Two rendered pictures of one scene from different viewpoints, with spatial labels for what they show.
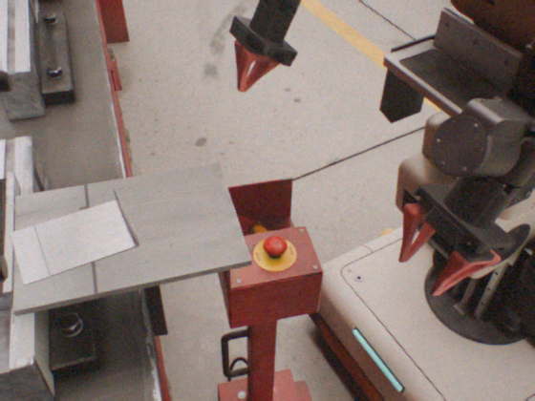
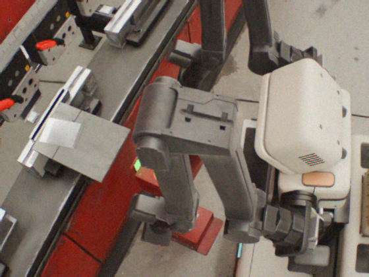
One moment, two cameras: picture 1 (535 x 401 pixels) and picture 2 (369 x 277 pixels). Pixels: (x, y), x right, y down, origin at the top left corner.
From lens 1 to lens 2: 0.83 m
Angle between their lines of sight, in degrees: 33
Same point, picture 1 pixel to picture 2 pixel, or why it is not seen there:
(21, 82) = (114, 35)
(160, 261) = (76, 160)
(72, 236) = (61, 130)
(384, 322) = not seen: hidden behind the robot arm
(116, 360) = (63, 178)
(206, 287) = not seen: hidden behind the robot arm
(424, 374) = (252, 258)
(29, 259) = (46, 132)
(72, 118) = (130, 56)
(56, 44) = (153, 12)
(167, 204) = (96, 138)
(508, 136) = (147, 214)
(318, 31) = not seen: outside the picture
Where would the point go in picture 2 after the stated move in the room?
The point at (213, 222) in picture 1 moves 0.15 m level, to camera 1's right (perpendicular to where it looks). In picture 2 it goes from (103, 157) to (140, 189)
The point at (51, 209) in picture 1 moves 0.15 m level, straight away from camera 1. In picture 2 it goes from (64, 115) to (81, 76)
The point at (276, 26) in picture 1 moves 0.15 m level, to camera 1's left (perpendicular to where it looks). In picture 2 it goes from (189, 80) to (151, 55)
